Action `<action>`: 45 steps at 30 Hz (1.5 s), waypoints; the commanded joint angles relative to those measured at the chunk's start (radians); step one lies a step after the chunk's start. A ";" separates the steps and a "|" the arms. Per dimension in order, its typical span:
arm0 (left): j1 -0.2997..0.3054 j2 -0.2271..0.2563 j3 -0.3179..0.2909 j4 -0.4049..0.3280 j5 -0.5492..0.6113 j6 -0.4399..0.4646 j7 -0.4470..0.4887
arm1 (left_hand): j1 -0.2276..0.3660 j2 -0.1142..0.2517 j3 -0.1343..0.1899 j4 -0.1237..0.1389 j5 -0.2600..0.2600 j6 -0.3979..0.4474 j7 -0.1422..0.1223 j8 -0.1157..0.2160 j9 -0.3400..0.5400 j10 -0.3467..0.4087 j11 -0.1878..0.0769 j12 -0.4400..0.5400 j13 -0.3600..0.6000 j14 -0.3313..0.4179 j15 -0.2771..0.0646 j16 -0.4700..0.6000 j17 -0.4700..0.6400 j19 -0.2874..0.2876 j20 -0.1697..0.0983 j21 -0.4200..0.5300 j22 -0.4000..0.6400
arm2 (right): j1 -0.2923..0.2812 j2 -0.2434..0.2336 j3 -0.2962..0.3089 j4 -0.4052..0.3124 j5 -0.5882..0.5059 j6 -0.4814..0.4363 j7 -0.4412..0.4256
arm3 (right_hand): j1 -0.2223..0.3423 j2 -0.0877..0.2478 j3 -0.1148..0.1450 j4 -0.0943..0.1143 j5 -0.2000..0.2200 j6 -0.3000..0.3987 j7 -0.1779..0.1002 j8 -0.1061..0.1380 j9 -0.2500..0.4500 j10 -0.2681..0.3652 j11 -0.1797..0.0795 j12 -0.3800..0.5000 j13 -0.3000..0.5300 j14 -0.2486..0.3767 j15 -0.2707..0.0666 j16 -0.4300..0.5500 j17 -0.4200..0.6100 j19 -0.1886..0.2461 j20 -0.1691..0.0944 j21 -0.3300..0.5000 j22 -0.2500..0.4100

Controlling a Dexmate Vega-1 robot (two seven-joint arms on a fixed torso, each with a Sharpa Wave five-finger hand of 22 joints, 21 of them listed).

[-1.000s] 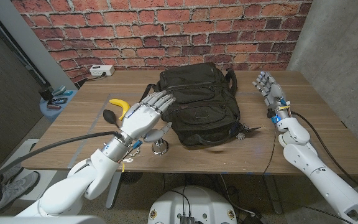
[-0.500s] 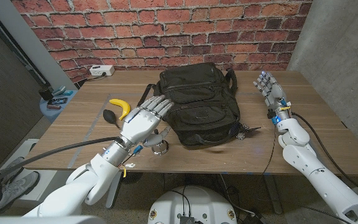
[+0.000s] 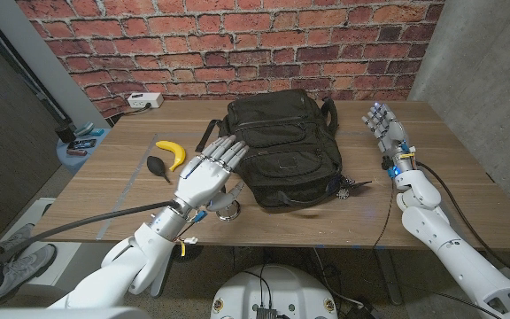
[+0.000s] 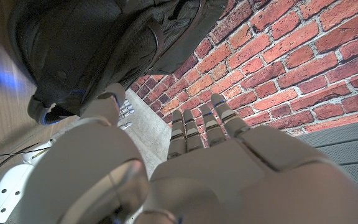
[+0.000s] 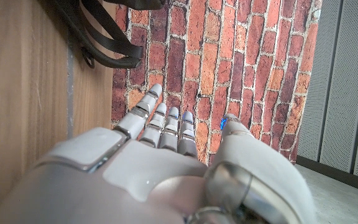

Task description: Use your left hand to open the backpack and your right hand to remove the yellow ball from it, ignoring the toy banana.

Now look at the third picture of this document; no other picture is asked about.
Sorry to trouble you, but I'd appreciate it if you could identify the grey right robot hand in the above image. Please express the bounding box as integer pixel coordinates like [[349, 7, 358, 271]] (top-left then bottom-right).
[[361, 103, 416, 172]]

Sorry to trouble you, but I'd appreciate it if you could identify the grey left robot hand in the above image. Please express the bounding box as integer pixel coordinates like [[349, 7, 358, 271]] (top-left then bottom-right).
[[173, 135, 251, 213]]

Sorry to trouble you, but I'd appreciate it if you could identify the black backpack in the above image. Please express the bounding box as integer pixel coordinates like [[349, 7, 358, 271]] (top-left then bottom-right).
[[195, 89, 344, 210]]

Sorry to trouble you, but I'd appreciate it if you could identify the yellow toy banana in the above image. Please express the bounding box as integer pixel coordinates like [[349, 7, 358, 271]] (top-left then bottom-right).
[[155, 140, 187, 173]]

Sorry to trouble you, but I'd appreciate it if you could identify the silver call bell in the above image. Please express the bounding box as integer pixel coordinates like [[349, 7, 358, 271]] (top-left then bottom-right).
[[215, 198, 242, 222]]

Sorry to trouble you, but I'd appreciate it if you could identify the black rubber air blower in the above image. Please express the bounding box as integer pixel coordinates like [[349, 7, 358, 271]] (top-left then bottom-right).
[[146, 155, 172, 183]]

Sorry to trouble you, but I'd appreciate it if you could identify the black floor fan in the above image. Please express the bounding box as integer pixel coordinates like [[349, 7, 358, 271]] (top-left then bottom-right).
[[178, 245, 205, 262]]

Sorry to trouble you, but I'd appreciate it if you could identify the white power strip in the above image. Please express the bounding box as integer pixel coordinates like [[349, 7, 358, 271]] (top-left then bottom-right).
[[127, 91, 165, 109]]

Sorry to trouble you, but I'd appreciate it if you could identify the grey table leg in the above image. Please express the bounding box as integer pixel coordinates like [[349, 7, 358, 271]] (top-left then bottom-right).
[[151, 261, 171, 298], [376, 248, 405, 306]]

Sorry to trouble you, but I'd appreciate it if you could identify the grey teal brush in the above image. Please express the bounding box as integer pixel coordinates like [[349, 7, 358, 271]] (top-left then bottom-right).
[[73, 121, 95, 136]]

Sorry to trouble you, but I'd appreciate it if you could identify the blue round stool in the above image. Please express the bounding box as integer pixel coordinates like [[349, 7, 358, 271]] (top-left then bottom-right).
[[55, 128, 112, 175]]

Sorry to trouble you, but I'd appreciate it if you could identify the red brick printed backdrop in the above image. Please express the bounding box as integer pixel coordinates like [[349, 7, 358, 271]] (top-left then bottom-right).
[[15, 0, 446, 120]]

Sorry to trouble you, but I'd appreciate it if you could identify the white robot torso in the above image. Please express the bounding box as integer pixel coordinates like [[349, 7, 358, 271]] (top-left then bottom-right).
[[210, 264, 339, 319]]

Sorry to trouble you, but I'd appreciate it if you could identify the black power brick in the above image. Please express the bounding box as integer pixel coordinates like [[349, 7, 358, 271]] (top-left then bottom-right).
[[347, 300, 383, 319]]

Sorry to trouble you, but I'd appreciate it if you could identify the grey sneaker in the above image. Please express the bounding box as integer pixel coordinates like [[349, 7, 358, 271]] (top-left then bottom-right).
[[0, 223, 35, 253], [0, 243, 58, 307]]

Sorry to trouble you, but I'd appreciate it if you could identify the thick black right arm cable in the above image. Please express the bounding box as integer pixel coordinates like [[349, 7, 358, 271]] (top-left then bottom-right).
[[416, 161, 510, 284]]

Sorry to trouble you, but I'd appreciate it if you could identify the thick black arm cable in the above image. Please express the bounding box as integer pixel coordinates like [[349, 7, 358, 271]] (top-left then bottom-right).
[[416, 161, 510, 284], [0, 199, 179, 279]]

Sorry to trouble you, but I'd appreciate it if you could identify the metal keychain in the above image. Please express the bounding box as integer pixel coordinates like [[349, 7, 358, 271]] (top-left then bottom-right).
[[335, 174, 373, 200]]

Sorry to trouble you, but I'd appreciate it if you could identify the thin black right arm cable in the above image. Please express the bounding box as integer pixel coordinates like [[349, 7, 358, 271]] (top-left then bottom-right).
[[372, 179, 396, 249]]

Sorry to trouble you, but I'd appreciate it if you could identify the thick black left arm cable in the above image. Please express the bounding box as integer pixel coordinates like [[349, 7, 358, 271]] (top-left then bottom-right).
[[0, 199, 179, 279]]

